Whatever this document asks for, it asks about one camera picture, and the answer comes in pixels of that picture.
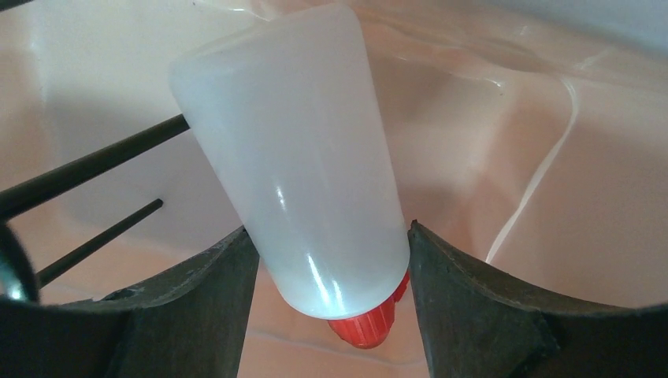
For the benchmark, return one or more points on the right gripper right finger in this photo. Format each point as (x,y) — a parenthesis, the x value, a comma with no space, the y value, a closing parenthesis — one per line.
(478,321)

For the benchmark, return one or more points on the pink plastic storage box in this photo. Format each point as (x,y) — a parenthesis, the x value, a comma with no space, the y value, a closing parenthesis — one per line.
(535,149)

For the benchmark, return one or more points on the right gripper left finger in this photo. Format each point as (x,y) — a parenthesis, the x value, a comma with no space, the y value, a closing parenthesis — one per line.
(188,321)

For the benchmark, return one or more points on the white bottle red cap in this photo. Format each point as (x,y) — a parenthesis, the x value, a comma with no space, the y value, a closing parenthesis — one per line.
(287,116)

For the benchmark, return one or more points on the black wire ring stand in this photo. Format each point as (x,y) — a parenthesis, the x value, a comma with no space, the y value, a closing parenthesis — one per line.
(19,281)

